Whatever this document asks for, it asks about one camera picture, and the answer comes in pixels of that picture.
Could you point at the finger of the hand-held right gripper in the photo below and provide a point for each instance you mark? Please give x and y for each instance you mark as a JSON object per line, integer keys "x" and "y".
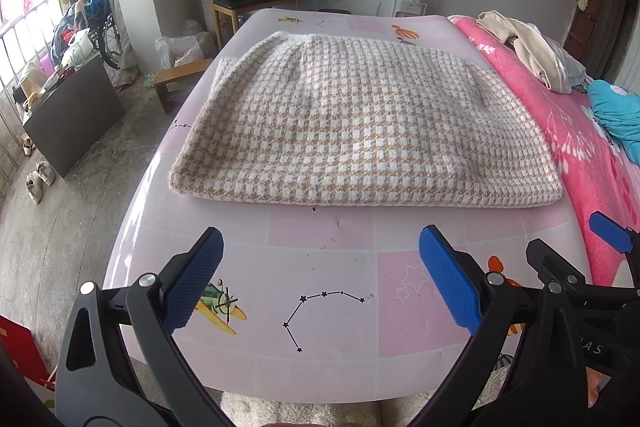
{"x": 555, "y": 264}
{"x": 607, "y": 229}

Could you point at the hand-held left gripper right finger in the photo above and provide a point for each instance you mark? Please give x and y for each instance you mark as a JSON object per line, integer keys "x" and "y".
{"x": 450, "y": 277}

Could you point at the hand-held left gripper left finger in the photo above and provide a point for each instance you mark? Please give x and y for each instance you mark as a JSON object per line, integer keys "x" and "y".
{"x": 192, "y": 282}

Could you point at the beige white houndstooth coat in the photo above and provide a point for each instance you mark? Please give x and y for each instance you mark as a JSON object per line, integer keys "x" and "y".
{"x": 350, "y": 132}

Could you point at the pink floral blanket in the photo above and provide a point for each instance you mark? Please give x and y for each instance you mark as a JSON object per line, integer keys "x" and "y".
{"x": 575, "y": 147}

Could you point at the teal cloth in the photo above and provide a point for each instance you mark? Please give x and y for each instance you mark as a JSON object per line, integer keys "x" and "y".
{"x": 615, "y": 117}

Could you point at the grey garment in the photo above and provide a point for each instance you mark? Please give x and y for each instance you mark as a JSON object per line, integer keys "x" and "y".
{"x": 572, "y": 67}

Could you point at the white shoe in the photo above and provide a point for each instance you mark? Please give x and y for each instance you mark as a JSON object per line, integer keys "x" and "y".
{"x": 47, "y": 174}
{"x": 34, "y": 189}

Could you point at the red box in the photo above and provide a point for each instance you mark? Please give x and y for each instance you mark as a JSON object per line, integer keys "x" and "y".
{"x": 20, "y": 352}

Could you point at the beige garment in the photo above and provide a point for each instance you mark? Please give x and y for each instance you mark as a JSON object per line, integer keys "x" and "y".
{"x": 525, "y": 42}

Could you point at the small wooden stool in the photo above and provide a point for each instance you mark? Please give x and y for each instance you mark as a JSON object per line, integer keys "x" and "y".
{"x": 180, "y": 74}

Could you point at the beige slippers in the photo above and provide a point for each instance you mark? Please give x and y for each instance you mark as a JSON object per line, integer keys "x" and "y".
{"x": 27, "y": 146}

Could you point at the brown wooden door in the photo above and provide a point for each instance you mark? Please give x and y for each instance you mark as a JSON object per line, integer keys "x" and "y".
{"x": 607, "y": 7}

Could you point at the white plastic bags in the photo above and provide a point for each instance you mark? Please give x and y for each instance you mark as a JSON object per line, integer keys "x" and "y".
{"x": 182, "y": 49}

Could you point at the white bag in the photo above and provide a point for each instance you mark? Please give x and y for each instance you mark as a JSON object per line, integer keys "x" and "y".
{"x": 80, "y": 49}

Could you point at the pink container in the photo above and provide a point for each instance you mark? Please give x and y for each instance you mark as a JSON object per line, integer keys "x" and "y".
{"x": 47, "y": 66}

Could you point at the white water dispenser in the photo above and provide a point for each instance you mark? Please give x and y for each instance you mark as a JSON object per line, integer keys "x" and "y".
{"x": 400, "y": 9}

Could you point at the metal window railing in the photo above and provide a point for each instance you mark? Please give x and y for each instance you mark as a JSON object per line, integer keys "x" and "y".
{"x": 12, "y": 47}

